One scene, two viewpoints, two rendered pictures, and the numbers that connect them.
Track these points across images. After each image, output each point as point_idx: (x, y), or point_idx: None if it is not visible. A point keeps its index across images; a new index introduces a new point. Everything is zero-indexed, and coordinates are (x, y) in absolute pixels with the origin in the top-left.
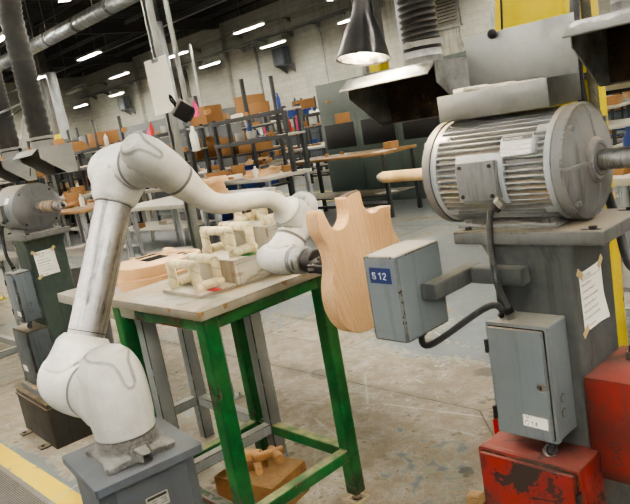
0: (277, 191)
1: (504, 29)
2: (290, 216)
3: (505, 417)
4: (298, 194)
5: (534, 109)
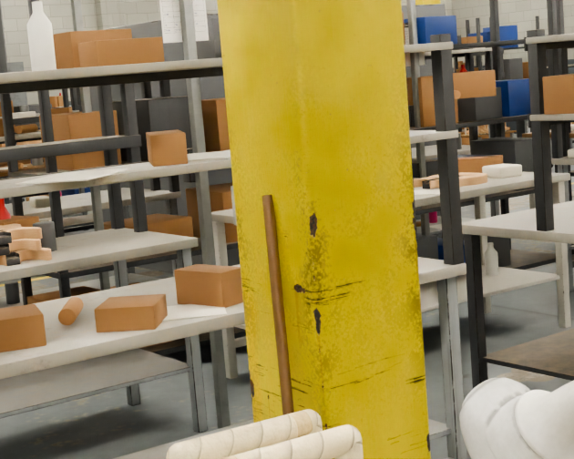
0: (312, 412)
1: None
2: None
3: None
4: (519, 385)
5: (360, 200)
